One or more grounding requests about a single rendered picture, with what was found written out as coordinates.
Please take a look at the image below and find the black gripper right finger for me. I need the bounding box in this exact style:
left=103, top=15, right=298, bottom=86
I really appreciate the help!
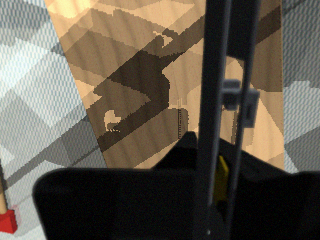
left=217, top=138, right=320, bottom=240

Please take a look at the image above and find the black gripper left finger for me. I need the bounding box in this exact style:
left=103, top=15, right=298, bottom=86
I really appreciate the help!
left=32, top=131, right=198, bottom=240

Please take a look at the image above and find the light brown wooden board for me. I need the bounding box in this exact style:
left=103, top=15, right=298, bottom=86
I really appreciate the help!
left=44, top=0, right=284, bottom=170

